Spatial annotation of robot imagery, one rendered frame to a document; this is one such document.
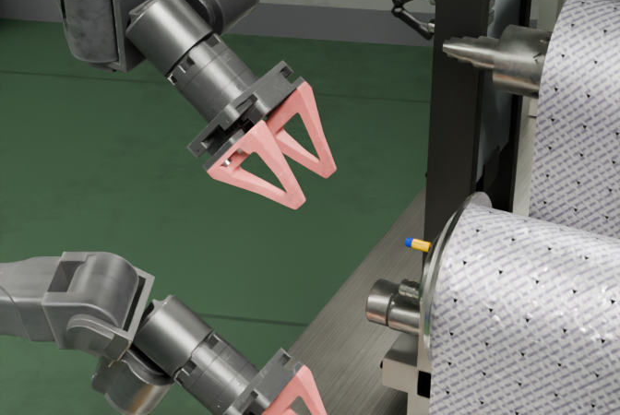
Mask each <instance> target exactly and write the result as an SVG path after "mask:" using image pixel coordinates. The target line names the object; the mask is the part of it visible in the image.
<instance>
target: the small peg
mask: <svg viewBox="0 0 620 415"><path fill-rule="evenodd" d="M419 287H420V283H418V282H416V281H410V280H409V279H403V280H402V281H401V283H400V285H399V293H400V295H404V296H409V297H411V298H416V299H417V300H419Z"/></svg>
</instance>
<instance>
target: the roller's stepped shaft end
mask: <svg viewBox="0 0 620 415"><path fill-rule="evenodd" d="M498 42H499V40H498V39H494V38H489V37H484V36H480V37H479V38H478V39H476V38H472V37H467V36H464V37H463V38H462V39H461V38H456V37H451V38H450V40H445V41H444V43H443V52H445V53H447V56H448V57H452V58H457V59H458V61H459V62H460V63H464V64H469V65H472V67H473V68H474V69H479V70H483V71H488V72H493V65H494V59H495V51H496V47H497V44H498Z"/></svg>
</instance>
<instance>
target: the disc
mask: <svg viewBox="0 0 620 415"><path fill-rule="evenodd" d="M477 206H484V207H488V208H493V207H492V203H491V200H490V198H489V197H488V195H487V194H486V193H484V192H475V193H473V194H471V195H470V196H468V197H467V198H466V199H465V200H464V202H463V203H462V204H461V206H460V207H459V209H458V211H457V212H456V214H455V216H454V218H453V220H452V221H451V223H450V225H449V227H448V229H447V233H446V235H445V238H444V240H443V242H442V244H441V247H440V250H439V253H438V256H437V259H436V262H435V268H434V271H433V275H432V278H431V282H430V287H429V291H428V296H427V302H426V308H425V316H424V329H423V338H424V347H425V352H426V355H427V358H428V360H429V361H430V363H432V361H433V346H434V330H435V308H436V301H437V295H438V291H439V286H440V282H441V278H442V275H443V271H444V267H445V264H446V261H447V257H448V254H449V251H450V248H451V246H452V244H453V242H454V239H455V237H456V235H457V233H458V231H459V228H460V226H461V224H462V222H463V221H464V220H465V218H466V217H467V215H468V214H469V213H470V212H471V211H472V210H473V209H474V208H475V207H477Z"/></svg>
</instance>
